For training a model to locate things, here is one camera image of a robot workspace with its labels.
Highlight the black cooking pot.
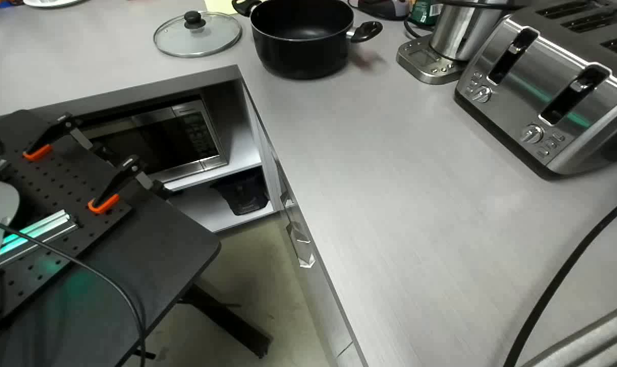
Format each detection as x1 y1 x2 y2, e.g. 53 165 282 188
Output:
231 0 386 82

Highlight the built-in microwave oven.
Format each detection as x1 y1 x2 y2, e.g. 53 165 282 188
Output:
81 98 233 188

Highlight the chrome drawer handle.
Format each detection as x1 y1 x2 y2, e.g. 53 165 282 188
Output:
287 222 319 269

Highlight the thin black cable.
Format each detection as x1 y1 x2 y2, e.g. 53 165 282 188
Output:
0 214 152 367

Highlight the silver four-slot toaster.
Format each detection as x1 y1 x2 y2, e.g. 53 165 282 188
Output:
453 0 617 181

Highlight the stainless steel electric kettle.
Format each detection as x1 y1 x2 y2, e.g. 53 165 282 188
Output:
396 0 521 86

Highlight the pale yellow cloth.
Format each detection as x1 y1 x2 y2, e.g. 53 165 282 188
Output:
203 0 236 16

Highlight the aluminium profile rail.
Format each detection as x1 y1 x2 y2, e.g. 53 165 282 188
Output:
0 208 80 275

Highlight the thick black cable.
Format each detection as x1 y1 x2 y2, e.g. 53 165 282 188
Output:
502 191 617 367

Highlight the round glass lid black knob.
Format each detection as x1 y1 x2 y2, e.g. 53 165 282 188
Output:
152 7 244 59

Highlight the black clamp orange handle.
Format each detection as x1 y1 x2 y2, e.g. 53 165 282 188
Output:
85 154 169 218
21 112 96 165

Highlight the black table leg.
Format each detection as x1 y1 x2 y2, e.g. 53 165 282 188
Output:
175 284 275 361

